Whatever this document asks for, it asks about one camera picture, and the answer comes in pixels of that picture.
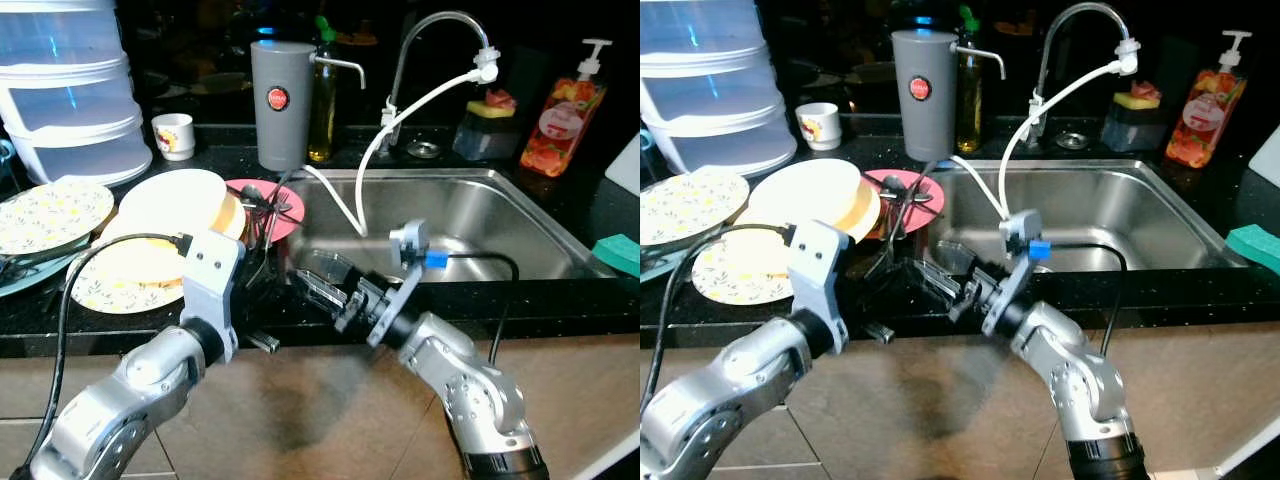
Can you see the green sponge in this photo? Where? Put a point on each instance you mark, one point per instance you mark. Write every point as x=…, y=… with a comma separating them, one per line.
x=620, y=255
x=1255, y=248

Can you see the chrome round counter cap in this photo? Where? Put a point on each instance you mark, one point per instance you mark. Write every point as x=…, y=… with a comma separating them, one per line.
x=1071, y=141
x=423, y=150

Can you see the floral print plate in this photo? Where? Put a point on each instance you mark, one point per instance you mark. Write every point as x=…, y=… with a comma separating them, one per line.
x=690, y=205
x=735, y=280
x=50, y=215
x=110, y=297

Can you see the silver spoon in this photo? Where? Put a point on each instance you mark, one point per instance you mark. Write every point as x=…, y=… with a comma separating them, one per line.
x=893, y=185
x=250, y=192

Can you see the white plastic board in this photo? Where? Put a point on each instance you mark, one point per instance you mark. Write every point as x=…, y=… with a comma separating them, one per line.
x=1268, y=155
x=625, y=165

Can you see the fruit-label soap pump bottle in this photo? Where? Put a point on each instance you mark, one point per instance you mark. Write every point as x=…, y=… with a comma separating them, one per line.
x=1205, y=118
x=560, y=125

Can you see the yellow sponge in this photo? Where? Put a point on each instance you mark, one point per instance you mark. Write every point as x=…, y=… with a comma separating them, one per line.
x=1130, y=100
x=482, y=107

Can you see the grey cylinder water dispenser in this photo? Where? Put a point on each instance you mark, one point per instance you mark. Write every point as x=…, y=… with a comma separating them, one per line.
x=282, y=120
x=925, y=115

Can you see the red scouring pad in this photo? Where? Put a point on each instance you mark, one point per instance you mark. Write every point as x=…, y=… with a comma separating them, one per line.
x=502, y=98
x=1147, y=92

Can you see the brown cabinet front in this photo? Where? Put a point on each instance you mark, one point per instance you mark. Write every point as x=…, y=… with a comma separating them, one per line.
x=300, y=410
x=930, y=410

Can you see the chrome gooseneck faucet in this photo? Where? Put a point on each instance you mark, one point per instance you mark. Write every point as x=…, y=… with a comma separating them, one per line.
x=1085, y=8
x=440, y=17

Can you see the black sponge holder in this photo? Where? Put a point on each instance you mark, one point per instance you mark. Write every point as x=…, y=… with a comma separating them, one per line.
x=1128, y=132
x=480, y=140

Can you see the translucent stacked plastic containers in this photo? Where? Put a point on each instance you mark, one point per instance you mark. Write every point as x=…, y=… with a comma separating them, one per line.
x=710, y=85
x=70, y=90

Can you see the small white printed cup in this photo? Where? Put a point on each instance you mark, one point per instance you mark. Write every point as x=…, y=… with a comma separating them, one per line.
x=818, y=127
x=172, y=135

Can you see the plain white plate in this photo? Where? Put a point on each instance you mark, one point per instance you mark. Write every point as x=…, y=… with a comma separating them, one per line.
x=170, y=200
x=805, y=190

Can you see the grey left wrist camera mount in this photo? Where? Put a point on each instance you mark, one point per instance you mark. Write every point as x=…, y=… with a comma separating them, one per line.
x=212, y=275
x=818, y=265

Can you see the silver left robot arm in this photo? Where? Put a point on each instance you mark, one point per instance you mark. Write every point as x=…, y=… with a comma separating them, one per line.
x=720, y=400
x=120, y=400

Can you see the red plate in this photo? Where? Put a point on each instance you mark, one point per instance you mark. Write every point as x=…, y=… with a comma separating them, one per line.
x=288, y=218
x=925, y=208

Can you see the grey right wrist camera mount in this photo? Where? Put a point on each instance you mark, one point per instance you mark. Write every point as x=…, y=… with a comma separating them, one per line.
x=1022, y=230
x=408, y=240

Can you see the stainless steel sink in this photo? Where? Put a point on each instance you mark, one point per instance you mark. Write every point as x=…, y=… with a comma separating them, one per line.
x=1130, y=205
x=480, y=215

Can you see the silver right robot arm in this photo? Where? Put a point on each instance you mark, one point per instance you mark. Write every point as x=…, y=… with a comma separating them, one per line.
x=1075, y=380
x=470, y=390

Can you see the teal plate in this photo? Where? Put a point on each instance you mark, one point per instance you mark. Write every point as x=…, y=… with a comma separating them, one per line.
x=30, y=274
x=665, y=262

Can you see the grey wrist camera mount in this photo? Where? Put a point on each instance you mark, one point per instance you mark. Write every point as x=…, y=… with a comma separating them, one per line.
x=1022, y=230
x=212, y=275
x=408, y=240
x=818, y=265

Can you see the green-capped oil bottle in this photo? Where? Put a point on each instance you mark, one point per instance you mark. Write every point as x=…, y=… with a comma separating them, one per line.
x=969, y=115
x=323, y=120

